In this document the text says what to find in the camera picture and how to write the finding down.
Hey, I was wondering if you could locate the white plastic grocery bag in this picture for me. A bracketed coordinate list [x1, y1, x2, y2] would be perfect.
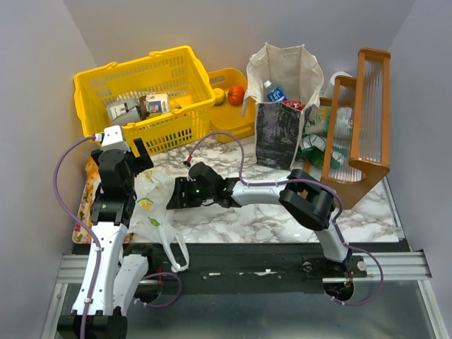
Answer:
[129, 167, 190, 273]

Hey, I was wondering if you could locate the beige canvas tote bag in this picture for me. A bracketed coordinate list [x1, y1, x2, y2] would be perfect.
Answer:
[244, 44, 324, 170]

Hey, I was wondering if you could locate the red snack bag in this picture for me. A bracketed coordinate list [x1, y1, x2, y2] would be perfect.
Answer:
[282, 100, 305, 111]

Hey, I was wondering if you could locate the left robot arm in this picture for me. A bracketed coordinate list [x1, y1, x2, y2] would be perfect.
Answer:
[57, 132, 153, 338]

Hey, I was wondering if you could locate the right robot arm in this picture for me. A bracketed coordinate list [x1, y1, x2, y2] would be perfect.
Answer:
[166, 162, 352, 272]

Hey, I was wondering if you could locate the baguette bread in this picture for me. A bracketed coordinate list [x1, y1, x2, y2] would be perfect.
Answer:
[85, 157, 100, 192]

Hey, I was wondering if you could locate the grey box package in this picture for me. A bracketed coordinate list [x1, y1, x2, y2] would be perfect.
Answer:
[106, 98, 141, 126]

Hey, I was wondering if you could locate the milk carton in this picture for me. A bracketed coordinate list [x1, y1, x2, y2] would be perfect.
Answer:
[138, 94, 171, 120]

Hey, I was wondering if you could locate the yellow shopping basket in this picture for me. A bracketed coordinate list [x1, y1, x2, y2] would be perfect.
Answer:
[73, 45, 215, 155]

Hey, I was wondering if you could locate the yellow plastic tray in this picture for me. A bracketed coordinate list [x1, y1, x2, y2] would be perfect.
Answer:
[208, 69, 256, 139]

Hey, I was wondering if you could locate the yellow lemon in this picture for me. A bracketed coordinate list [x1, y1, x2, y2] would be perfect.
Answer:
[213, 88, 225, 105]

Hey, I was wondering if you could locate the small orange pumpkin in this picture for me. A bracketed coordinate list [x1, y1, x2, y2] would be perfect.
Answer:
[227, 85, 245, 106]

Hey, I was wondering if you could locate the green snack bag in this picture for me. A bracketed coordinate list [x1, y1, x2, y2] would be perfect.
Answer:
[297, 105, 331, 168]

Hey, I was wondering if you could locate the wooden rack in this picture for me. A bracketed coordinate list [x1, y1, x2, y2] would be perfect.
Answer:
[311, 48, 391, 209]

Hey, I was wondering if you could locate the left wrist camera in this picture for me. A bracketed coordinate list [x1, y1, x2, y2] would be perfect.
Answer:
[94, 125, 131, 152]

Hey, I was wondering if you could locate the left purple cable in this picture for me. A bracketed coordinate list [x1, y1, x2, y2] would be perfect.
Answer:
[52, 133, 103, 339]

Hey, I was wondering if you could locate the purple cable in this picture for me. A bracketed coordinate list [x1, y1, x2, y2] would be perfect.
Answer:
[185, 131, 385, 307]
[52, 133, 103, 339]

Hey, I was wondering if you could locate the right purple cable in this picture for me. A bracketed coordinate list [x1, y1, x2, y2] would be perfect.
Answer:
[185, 131, 385, 307]

